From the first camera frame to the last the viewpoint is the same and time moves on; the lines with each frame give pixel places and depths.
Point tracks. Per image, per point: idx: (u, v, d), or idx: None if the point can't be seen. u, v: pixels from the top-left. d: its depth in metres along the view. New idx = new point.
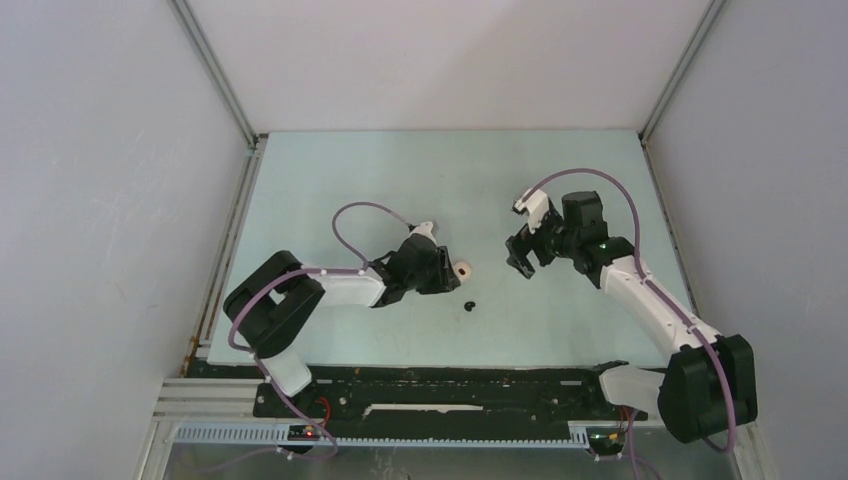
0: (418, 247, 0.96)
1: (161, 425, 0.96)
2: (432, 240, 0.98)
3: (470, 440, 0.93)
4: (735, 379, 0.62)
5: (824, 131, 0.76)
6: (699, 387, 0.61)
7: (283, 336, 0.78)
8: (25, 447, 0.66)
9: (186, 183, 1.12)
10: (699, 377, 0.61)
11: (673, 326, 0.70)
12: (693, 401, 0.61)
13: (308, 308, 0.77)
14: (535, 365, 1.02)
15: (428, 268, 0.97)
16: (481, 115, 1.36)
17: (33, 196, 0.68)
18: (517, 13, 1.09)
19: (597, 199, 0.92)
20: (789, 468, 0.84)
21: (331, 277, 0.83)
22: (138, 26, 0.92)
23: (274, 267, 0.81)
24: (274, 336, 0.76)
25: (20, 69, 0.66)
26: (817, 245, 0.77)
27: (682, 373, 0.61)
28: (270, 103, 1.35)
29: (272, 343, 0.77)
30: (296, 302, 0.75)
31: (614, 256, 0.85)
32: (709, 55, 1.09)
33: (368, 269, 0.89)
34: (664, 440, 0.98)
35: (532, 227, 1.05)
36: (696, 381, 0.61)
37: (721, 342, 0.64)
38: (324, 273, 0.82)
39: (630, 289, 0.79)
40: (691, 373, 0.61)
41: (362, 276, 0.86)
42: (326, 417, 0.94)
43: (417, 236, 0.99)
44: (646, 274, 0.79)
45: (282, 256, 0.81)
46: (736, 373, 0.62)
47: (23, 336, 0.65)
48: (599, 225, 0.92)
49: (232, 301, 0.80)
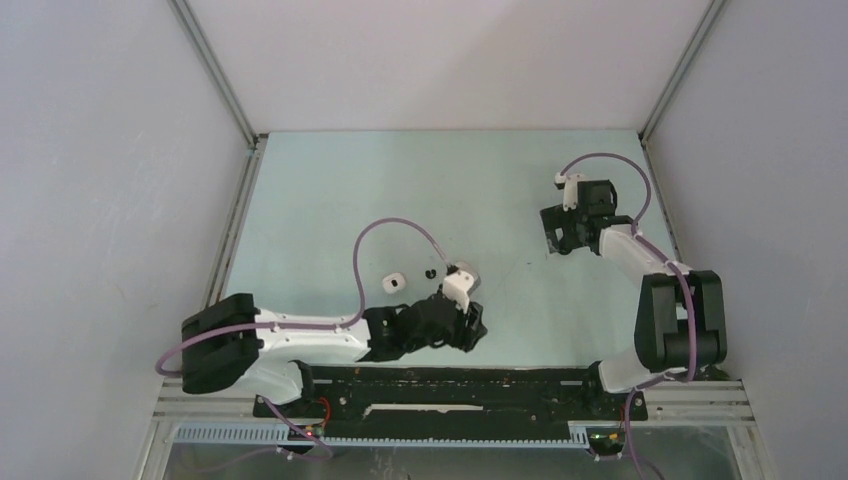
0: (429, 313, 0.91)
1: (161, 425, 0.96)
2: (448, 308, 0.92)
3: (470, 440, 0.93)
4: (703, 307, 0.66)
5: (825, 131, 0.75)
6: (665, 305, 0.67)
7: (210, 382, 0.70)
8: (23, 447, 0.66)
9: (186, 183, 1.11)
10: (663, 296, 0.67)
11: (652, 262, 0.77)
12: (659, 319, 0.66)
13: (239, 367, 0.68)
14: (535, 365, 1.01)
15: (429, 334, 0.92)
16: (481, 115, 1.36)
17: (33, 195, 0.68)
18: (517, 12, 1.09)
19: (607, 183, 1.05)
20: (789, 468, 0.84)
21: (288, 333, 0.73)
22: (138, 26, 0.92)
23: (227, 309, 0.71)
24: (199, 381, 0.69)
25: (21, 68, 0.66)
26: (817, 246, 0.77)
27: (650, 290, 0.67)
28: (271, 103, 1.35)
29: (197, 385, 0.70)
30: (223, 359, 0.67)
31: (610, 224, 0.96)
32: (709, 55, 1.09)
33: (349, 326, 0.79)
34: (664, 440, 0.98)
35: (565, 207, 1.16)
36: (662, 299, 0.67)
37: (693, 273, 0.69)
38: (277, 328, 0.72)
39: (623, 242, 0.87)
40: (658, 293, 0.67)
41: (338, 333, 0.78)
42: (326, 417, 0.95)
43: (438, 299, 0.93)
44: (638, 232, 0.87)
45: (240, 299, 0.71)
46: (705, 301, 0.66)
47: (20, 335, 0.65)
48: (607, 204, 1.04)
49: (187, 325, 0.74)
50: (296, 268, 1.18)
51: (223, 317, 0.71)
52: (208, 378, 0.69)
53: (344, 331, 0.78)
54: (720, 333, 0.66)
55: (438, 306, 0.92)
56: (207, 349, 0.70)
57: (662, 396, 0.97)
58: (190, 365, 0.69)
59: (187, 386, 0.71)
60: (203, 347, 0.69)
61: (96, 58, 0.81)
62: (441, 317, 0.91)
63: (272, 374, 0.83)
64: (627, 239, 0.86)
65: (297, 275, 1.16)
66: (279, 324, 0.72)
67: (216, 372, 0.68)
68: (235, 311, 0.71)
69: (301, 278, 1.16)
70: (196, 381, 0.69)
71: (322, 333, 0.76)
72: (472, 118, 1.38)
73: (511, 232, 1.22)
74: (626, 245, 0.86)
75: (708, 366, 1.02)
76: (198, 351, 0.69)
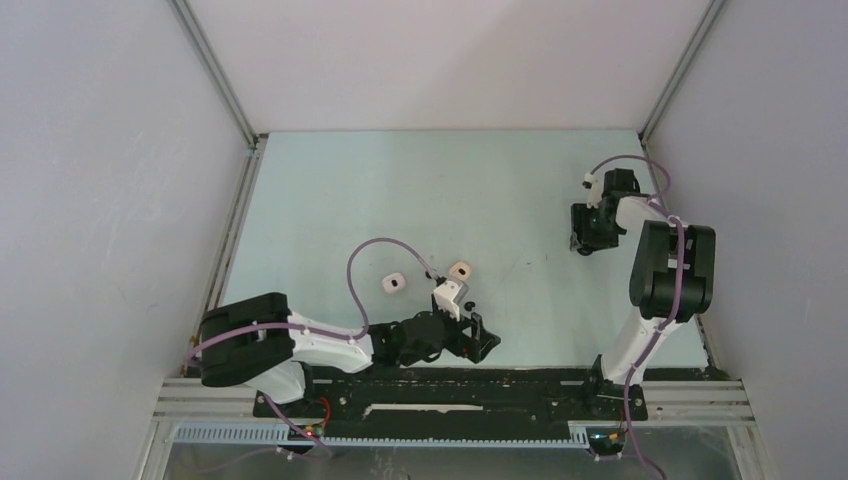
0: (416, 332, 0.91)
1: (161, 425, 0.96)
2: (433, 323, 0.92)
3: (470, 441, 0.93)
4: (696, 253, 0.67)
5: (824, 131, 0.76)
6: (659, 246, 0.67)
7: (230, 379, 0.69)
8: (22, 447, 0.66)
9: (186, 183, 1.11)
10: (659, 240, 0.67)
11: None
12: (651, 259, 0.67)
13: (267, 366, 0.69)
14: (535, 365, 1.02)
15: (419, 353, 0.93)
16: (482, 115, 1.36)
17: (33, 195, 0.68)
18: (518, 13, 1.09)
19: (630, 171, 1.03)
20: (788, 469, 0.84)
21: (314, 337, 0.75)
22: (138, 27, 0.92)
23: (262, 308, 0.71)
24: (219, 377, 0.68)
25: (21, 67, 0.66)
26: (817, 246, 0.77)
27: (647, 230, 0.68)
28: (270, 103, 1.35)
29: (215, 380, 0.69)
30: (256, 358, 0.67)
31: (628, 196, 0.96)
32: (708, 56, 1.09)
33: (359, 339, 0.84)
34: (664, 441, 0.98)
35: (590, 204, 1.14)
36: (656, 240, 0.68)
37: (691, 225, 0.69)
38: (306, 331, 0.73)
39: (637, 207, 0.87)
40: (655, 236, 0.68)
41: (350, 344, 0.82)
42: (326, 417, 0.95)
43: (425, 316, 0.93)
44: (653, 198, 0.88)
45: (274, 300, 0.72)
46: (698, 252, 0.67)
47: (20, 335, 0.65)
48: (632, 190, 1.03)
49: (212, 316, 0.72)
50: (296, 268, 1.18)
51: (256, 315, 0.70)
52: (231, 375, 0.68)
53: (355, 343, 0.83)
54: (707, 281, 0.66)
55: (425, 322, 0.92)
56: (232, 345, 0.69)
57: (662, 396, 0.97)
58: (212, 359, 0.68)
59: (204, 381, 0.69)
60: (229, 343, 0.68)
61: (96, 59, 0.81)
62: (427, 336, 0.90)
63: (278, 372, 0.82)
64: (641, 203, 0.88)
65: (297, 274, 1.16)
66: (309, 328, 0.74)
67: (243, 370, 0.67)
68: (268, 310, 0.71)
69: (301, 278, 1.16)
70: (217, 376, 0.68)
71: (337, 342, 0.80)
72: (473, 118, 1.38)
73: (512, 232, 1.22)
74: (640, 207, 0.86)
75: (708, 366, 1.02)
76: (224, 347, 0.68)
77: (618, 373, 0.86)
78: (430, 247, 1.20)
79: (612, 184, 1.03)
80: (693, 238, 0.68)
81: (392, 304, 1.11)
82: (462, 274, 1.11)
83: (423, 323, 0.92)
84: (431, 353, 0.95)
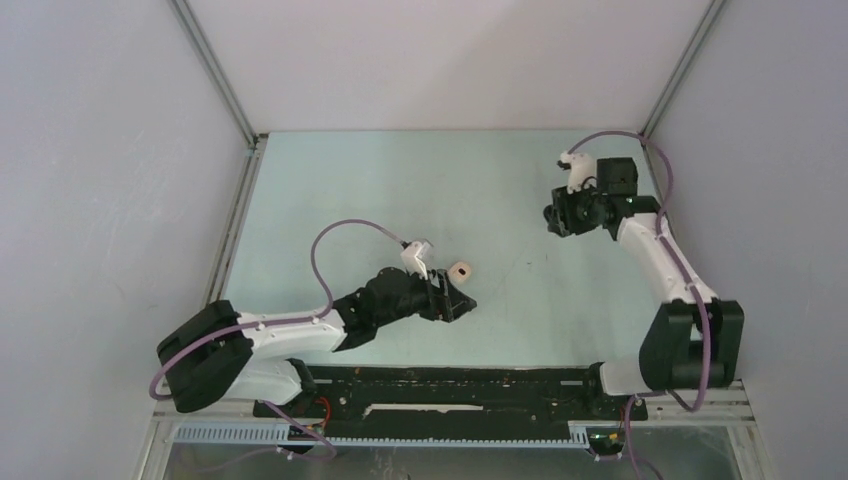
0: (384, 288, 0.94)
1: (161, 425, 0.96)
2: (400, 277, 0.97)
3: (470, 441, 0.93)
4: (722, 331, 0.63)
5: (824, 130, 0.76)
6: (680, 336, 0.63)
7: (201, 396, 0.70)
8: (22, 447, 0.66)
9: (186, 183, 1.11)
10: (682, 329, 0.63)
11: (674, 279, 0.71)
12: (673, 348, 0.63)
13: (232, 369, 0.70)
14: (535, 365, 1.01)
15: (392, 308, 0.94)
16: (482, 115, 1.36)
17: (34, 195, 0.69)
18: (518, 13, 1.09)
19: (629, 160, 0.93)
20: (788, 469, 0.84)
21: (272, 329, 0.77)
22: (138, 27, 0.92)
23: (208, 318, 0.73)
24: (190, 397, 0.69)
25: (22, 67, 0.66)
26: (817, 246, 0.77)
27: (667, 320, 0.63)
28: (270, 102, 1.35)
29: (186, 402, 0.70)
30: (219, 363, 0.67)
31: (635, 209, 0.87)
32: (709, 55, 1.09)
33: (324, 316, 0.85)
34: (664, 440, 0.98)
35: (571, 188, 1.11)
36: (678, 331, 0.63)
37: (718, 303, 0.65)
38: (261, 326, 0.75)
39: (644, 244, 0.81)
40: (675, 325, 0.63)
41: (316, 324, 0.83)
42: (326, 417, 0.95)
43: (387, 273, 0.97)
44: (662, 231, 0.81)
45: (219, 307, 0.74)
46: (724, 335, 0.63)
47: (20, 336, 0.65)
48: (630, 183, 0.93)
49: (165, 348, 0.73)
50: (296, 268, 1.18)
51: (206, 327, 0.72)
52: (201, 391, 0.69)
53: (321, 321, 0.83)
54: (728, 362, 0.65)
55: (389, 278, 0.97)
56: (193, 362, 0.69)
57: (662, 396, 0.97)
58: (177, 384, 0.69)
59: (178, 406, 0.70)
60: (188, 360, 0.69)
61: (96, 59, 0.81)
62: (394, 288, 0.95)
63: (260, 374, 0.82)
64: (648, 240, 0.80)
65: (297, 274, 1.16)
66: (262, 322, 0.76)
67: (213, 381, 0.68)
68: (217, 318, 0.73)
69: (301, 279, 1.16)
70: (187, 398, 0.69)
71: (300, 326, 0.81)
72: (472, 118, 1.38)
73: (511, 233, 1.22)
74: (648, 246, 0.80)
75: None
76: (187, 364, 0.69)
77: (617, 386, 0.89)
78: (429, 246, 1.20)
79: (610, 178, 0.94)
80: (718, 316, 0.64)
81: None
82: (462, 274, 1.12)
83: (388, 278, 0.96)
84: (404, 310, 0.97)
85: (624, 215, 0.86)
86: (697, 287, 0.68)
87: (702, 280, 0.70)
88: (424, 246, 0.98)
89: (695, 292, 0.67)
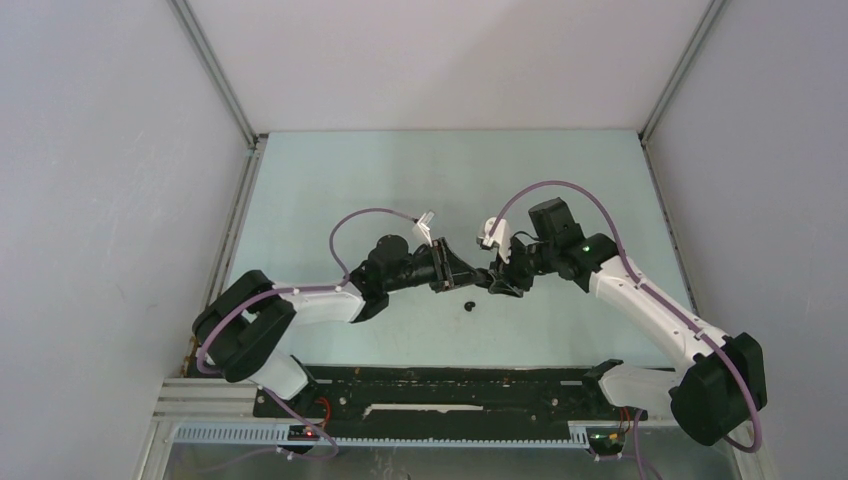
0: (386, 257, 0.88)
1: (161, 424, 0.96)
2: (405, 243, 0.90)
3: (470, 440, 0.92)
4: (747, 372, 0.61)
5: (825, 130, 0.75)
6: (719, 394, 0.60)
7: (247, 366, 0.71)
8: (23, 446, 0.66)
9: (186, 183, 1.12)
10: (719, 386, 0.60)
11: (681, 333, 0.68)
12: (716, 409, 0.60)
13: (275, 334, 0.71)
14: (535, 365, 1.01)
15: (400, 274, 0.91)
16: (482, 116, 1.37)
17: (33, 194, 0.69)
18: (517, 13, 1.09)
19: (562, 204, 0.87)
20: (786, 470, 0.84)
21: (304, 295, 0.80)
22: (138, 28, 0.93)
23: (245, 287, 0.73)
24: (236, 367, 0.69)
25: (20, 68, 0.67)
26: (817, 247, 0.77)
27: (702, 383, 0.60)
28: (270, 102, 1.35)
29: (233, 373, 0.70)
30: (266, 327, 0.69)
31: (600, 259, 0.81)
32: (708, 55, 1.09)
33: (345, 284, 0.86)
34: (663, 441, 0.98)
35: (504, 256, 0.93)
36: (716, 389, 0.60)
37: (730, 345, 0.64)
38: (297, 291, 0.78)
39: (625, 295, 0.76)
40: (711, 383, 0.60)
41: (339, 291, 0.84)
42: (326, 417, 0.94)
43: (387, 239, 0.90)
44: (640, 277, 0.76)
45: (254, 275, 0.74)
46: (751, 373, 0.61)
47: (20, 336, 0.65)
48: (574, 227, 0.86)
49: (202, 322, 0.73)
50: (296, 268, 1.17)
51: (243, 294, 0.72)
52: (244, 361, 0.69)
53: (343, 289, 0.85)
54: (761, 395, 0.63)
55: (390, 245, 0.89)
56: (234, 332, 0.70)
57: None
58: (220, 356, 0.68)
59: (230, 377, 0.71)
60: (228, 332, 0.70)
61: (96, 60, 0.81)
62: (400, 251, 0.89)
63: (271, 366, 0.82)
64: (632, 291, 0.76)
65: (298, 274, 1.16)
66: (297, 287, 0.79)
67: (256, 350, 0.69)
68: (253, 287, 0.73)
69: (301, 278, 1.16)
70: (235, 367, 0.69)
71: (327, 293, 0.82)
72: (472, 118, 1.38)
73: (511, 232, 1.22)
74: (636, 297, 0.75)
75: None
76: (230, 335, 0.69)
77: (623, 400, 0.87)
78: None
79: (555, 228, 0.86)
80: (738, 356, 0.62)
81: (394, 307, 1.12)
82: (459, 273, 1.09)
83: (389, 244, 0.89)
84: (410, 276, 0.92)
85: (592, 268, 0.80)
86: (709, 335, 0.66)
87: (708, 325, 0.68)
88: (429, 213, 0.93)
89: (703, 337, 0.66)
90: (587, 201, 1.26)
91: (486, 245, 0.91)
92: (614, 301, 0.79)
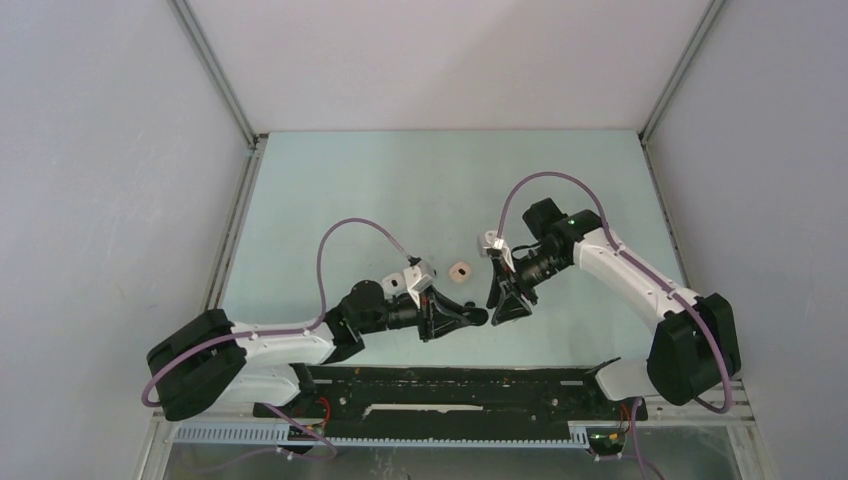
0: (355, 306, 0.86)
1: (161, 425, 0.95)
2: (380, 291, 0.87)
3: (470, 441, 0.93)
4: (718, 333, 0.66)
5: (825, 127, 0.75)
6: (686, 349, 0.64)
7: (190, 404, 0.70)
8: (23, 444, 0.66)
9: (186, 182, 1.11)
10: (685, 341, 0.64)
11: (655, 293, 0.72)
12: (685, 363, 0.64)
13: (221, 379, 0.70)
14: (535, 365, 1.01)
15: (368, 319, 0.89)
16: (482, 116, 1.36)
17: (33, 194, 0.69)
18: (517, 12, 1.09)
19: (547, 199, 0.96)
20: (786, 470, 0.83)
21: (265, 339, 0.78)
22: (138, 27, 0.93)
23: (203, 328, 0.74)
24: (180, 404, 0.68)
25: (21, 68, 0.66)
26: (817, 246, 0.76)
27: (670, 338, 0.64)
28: (270, 101, 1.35)
29: (173, 411, 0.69)
30: (211, 373, 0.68)
31: (584, 231, 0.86)
32: (708, 54, 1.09)
33: (316, 328, 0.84)
34: (663, 440, 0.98)
35: (509, 260, 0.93)
36: (682, 345, 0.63)
37: (701, 300, 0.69)
38: (254, 336, 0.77)
39: (606, 261, 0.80)
40: (679, 338, 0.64)
41: (306, 336, 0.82)
42: (326, 417, 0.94)
43: (361, 287, 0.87)
44: (619, 245, 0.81)
45: (212, 316, 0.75)
46: (720, 329, 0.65)
47: (21, 333, 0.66)
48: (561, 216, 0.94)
49: (157, 356, 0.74)
50: (295, 269, 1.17)
51: (199, 335, 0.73)
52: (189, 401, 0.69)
53: (311, 333, 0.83)
54: (733, 355, 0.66)
55: (363, 293, 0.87)
56: (185, 371, 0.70)
57: None
58: (167, 391, 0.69)
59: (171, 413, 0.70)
60: (179, 370, 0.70)
61: (96, 60, 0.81)
62: (371, 301, 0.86)
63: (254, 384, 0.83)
64: (611, 256, 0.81)
65: (298, 275, 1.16)
66: (256, 332, 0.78)
67: (199, 392, 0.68)
68: (210, 328, 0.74)
69: (302, 279, 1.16)
70: (177, 407, 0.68)
71: (292, 337, 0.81)
72: (472, 118, 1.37)
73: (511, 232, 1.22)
74: (612, 261, 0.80)
75: None
76: (178, 373, 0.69)
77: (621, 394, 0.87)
78: (429, 247, 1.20)
79: (542, 218, 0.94)
80: (709, 315, 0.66)
81: None
82: (462, 274, 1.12)
83: (361, 291, 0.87)
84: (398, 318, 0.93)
85: (576, 238, 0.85)
86: (681, 293, 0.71)
87: (680, 285, 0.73)
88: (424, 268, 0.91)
89: (674, 295, 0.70)
90: (587, 201, 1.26)
91: (496, 248, 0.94)
92: (597, 269, 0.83)
